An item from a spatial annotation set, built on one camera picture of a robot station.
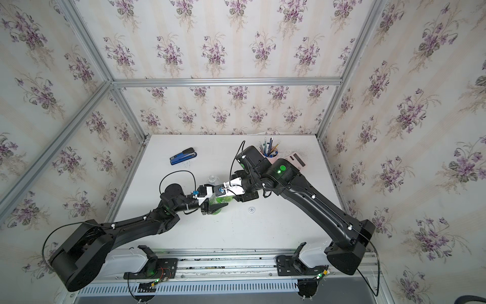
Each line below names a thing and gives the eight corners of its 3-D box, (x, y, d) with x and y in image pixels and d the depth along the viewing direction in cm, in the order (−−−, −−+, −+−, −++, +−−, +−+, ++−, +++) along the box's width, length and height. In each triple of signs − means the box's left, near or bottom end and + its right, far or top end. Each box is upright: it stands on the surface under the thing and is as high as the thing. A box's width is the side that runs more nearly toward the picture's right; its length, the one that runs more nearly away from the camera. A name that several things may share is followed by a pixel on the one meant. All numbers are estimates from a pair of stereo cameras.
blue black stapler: (172, 167, 107) (170, 162, 103) (169, 162, 109) (167, 157, 106) (196, 156, 112) (195, 151, 109) (193, 151, 115) (191, 146, 111)
